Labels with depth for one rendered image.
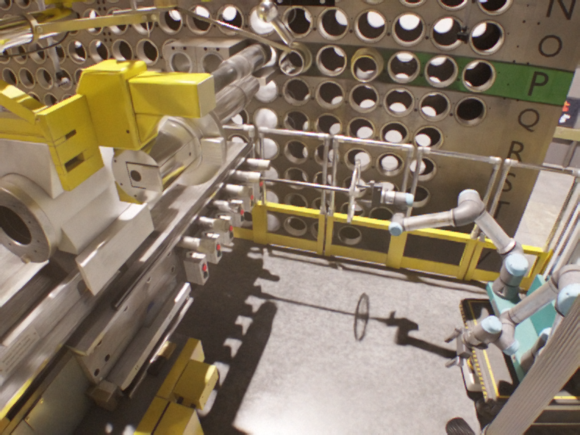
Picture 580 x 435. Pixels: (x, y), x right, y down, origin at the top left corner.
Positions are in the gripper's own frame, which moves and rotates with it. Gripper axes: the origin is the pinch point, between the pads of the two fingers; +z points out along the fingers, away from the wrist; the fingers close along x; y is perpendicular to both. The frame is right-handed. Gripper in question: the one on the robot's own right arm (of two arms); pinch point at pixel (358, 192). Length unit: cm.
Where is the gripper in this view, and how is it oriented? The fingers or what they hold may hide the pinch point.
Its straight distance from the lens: 229.1
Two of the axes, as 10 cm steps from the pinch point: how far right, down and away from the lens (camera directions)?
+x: -0.5, 9.0, 4.3
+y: -2.7, 4.0, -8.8
